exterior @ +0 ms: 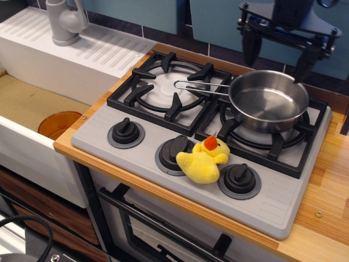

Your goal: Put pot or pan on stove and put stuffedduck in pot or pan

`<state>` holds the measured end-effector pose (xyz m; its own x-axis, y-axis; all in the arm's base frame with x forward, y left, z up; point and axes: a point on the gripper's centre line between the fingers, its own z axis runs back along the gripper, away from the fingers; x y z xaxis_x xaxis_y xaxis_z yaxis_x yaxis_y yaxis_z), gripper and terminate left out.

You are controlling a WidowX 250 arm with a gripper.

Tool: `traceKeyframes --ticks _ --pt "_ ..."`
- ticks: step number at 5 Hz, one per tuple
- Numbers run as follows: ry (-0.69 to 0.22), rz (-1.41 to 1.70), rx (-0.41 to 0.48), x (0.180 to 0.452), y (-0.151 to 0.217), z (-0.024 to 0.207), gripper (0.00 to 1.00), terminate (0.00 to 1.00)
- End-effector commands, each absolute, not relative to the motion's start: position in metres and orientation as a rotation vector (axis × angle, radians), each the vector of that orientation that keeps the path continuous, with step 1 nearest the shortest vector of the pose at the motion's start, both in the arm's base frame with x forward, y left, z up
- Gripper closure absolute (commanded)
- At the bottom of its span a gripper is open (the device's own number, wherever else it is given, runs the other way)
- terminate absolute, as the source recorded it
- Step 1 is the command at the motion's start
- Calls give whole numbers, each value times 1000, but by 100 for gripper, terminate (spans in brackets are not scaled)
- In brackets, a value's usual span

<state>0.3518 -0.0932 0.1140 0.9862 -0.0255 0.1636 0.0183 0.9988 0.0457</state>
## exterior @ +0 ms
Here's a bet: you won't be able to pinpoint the orange plastic sink drain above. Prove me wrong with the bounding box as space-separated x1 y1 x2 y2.
38 111 82 140

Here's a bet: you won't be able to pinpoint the black stove knob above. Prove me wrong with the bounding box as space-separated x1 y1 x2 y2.
155 135 195 176
107 117 145 150
218 164 262 200

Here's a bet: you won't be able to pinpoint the black left stove knob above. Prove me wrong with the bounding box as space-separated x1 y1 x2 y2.
107 117 145 150

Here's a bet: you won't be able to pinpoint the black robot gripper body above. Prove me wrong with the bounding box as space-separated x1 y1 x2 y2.
237 1 342 59

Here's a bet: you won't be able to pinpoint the black middle stove knob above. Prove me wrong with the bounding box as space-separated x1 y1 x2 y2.
155 135 195 176

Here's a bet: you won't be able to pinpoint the black burner grate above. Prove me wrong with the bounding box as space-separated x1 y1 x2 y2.
107 52 232 136
195 79 332 178

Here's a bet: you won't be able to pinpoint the black oven door handle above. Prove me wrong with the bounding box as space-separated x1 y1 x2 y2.
98 184 231 261

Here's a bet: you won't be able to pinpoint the grey toy stove top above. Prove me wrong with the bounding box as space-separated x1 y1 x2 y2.
71 52 332 239

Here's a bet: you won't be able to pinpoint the wooden drawer fronts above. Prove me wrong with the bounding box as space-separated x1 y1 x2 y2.
1 166 107 261

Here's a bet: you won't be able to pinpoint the black blue arm cable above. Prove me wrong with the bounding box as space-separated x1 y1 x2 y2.
317 0 340 8

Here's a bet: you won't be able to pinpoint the black braided cable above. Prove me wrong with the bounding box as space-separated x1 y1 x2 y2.
0 215 54 262

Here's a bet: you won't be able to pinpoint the black left burner grate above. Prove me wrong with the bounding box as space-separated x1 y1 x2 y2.
107 52 232 136

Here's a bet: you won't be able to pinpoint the black right burner grate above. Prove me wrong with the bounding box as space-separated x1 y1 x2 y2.
195 79 332 178

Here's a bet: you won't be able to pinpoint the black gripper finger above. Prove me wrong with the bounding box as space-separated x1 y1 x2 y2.
242 26 262 67
294 45 322 84

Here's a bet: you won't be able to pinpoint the yellow stuffed duck toy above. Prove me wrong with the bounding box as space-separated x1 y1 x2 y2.
176 136 230 184

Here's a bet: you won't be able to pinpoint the black right stove knob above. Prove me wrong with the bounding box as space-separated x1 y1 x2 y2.
218 164 262 200

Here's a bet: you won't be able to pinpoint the grey oven door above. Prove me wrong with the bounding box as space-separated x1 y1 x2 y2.
91 171 281 261

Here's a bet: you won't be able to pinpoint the white toy sink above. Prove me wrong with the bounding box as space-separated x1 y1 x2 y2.
1 7 155 208

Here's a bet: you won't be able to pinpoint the stainless steel saucepan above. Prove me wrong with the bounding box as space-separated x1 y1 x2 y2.
173 70 310 134

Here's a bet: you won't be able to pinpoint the grey toy faucet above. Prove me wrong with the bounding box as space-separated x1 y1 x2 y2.
46 0 88 46

